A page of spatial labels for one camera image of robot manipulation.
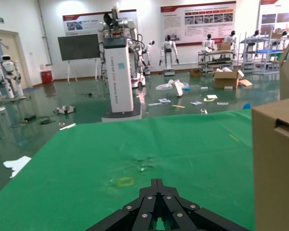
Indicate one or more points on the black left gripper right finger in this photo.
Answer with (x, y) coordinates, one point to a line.
(175, 211)

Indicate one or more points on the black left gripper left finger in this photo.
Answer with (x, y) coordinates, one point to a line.
(144, 211)

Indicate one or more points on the closed brown cardboard box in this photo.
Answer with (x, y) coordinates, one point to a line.
(274, 180)

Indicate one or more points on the yellow curved paper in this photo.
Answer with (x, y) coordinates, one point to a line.
(210, 99)

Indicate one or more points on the green table cloth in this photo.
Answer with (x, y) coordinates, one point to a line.
(110, 149)

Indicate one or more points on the small metal part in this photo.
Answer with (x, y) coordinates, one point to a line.
(203, 111)

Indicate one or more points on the yellow paper strip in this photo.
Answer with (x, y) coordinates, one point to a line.
(178, 106)

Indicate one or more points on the white paper strip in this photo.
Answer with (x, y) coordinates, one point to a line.
(154, 104)

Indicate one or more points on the blue white booklet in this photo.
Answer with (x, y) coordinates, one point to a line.
(196, 103)
(164, 100)

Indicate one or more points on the white plastic bar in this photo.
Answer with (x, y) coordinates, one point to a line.
(67, 126)

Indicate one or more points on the white packet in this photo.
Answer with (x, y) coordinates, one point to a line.
(228, 88)
(222, 103)

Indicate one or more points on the small blue cloth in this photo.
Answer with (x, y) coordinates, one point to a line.
(187, 89)

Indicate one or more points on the clear plastic wrap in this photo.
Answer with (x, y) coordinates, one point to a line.
(163, 86)

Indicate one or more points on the blue glove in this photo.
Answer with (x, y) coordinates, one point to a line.
(246, 106)

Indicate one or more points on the white wheeled robot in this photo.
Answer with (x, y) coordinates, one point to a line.
(137, 81)

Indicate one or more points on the white column mobile robot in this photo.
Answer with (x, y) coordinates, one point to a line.
(118, 79)

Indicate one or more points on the torn white paper sheet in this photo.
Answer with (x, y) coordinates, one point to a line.
(17, 164)

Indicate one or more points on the large open cardboard carton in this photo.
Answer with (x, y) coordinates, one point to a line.
(225, 81)

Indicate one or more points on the small cardboard carton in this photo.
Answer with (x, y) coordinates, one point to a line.
(195, 73)

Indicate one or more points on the flat cardboard sheet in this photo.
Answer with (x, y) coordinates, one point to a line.
(245, 82)

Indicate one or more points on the metal shelf cart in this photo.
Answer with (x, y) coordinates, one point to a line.
(215, 61)

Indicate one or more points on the white black humanoid robot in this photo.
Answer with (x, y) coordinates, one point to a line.
(208, 43)
(253, 39)
(168, 48)
(229, 39)
(284, 39)
(148, 49)

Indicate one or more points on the red bin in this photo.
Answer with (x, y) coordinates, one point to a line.
(46, 77)

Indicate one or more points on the cardboard carton with open flaps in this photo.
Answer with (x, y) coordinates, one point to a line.
(224, 46)

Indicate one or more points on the black screen on stand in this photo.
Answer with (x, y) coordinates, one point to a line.
(78, 47)

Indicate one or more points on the metal shelf rack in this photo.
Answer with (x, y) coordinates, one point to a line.
(262, 55)

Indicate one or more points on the all white humanoid robot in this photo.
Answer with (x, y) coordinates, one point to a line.
(9, 69)

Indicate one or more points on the beige door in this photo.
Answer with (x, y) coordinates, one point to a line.
(9, 48)

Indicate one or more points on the wide red framed wall poster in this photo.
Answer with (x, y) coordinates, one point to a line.
(197, 26)

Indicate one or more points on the grey wall pipe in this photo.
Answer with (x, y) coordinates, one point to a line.
(45, 31)

